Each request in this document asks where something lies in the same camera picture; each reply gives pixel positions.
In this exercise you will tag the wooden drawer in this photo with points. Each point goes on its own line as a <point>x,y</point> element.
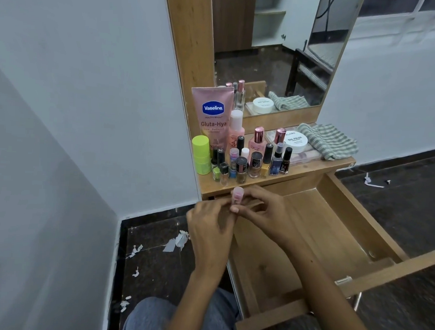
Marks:
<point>327,230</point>

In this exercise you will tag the pink Vaseline lotion tube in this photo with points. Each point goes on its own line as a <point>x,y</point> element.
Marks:
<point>211,111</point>

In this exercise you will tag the green checked cloth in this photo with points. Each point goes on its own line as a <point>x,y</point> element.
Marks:
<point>329,141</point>

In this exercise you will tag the person's left forearm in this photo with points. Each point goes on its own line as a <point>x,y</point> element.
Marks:
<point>195,311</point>

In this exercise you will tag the clear box of mini bottles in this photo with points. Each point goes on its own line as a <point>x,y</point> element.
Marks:
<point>309,155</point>

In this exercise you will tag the clear perfume bottle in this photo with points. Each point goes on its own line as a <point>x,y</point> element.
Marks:
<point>280,134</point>

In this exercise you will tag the white barred window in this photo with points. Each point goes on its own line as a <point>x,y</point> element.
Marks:
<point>392,30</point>

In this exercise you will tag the white round jar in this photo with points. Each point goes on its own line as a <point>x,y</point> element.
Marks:
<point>296,141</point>

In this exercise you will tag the small dark nail polish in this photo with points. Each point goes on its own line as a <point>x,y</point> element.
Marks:
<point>224,174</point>

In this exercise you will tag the pink perfume bottle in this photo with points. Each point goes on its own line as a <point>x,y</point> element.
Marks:
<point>258,145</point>

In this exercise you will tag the maroon nail polish bottle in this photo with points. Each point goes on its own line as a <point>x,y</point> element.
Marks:
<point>286,163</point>

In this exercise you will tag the nude nail polish bottle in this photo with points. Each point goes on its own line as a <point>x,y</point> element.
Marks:
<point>255,167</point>

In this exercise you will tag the dressing table mirror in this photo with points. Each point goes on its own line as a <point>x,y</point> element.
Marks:
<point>266,63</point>

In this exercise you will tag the torn white paper pile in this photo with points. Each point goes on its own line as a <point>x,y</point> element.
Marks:
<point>177,241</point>

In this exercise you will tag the person's right hand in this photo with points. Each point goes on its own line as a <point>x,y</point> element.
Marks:
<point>269,216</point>

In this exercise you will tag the person's left hand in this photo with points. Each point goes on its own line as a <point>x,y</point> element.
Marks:
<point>211,239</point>

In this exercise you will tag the yellow nail polish bottle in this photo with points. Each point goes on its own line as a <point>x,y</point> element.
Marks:
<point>266,162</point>

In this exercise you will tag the wooden dressing table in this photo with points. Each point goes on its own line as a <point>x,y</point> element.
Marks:
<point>189,41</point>

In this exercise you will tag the pink bottle with white cap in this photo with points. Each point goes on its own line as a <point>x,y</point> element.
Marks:
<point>236,129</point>

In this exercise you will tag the gold nail polish bottle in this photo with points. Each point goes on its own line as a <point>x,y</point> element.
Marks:
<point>240,142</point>

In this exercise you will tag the glitter capped nail polish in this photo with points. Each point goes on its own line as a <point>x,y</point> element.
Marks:
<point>241,171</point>

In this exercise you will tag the white capped nail polish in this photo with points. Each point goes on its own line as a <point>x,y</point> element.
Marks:
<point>245,152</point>

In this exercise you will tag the person's grey jeans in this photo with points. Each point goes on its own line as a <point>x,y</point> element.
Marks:
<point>147,319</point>

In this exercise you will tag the blue nail polish bottle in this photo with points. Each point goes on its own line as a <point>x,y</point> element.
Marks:
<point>276,164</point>

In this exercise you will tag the person's right forearm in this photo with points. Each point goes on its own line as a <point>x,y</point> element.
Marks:
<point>326,303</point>

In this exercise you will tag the green cylindrical stick container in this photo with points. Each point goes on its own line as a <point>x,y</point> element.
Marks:
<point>201,155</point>

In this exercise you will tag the white paper scrap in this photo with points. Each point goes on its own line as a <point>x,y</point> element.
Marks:
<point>136,272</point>
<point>124,304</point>
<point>135,251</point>

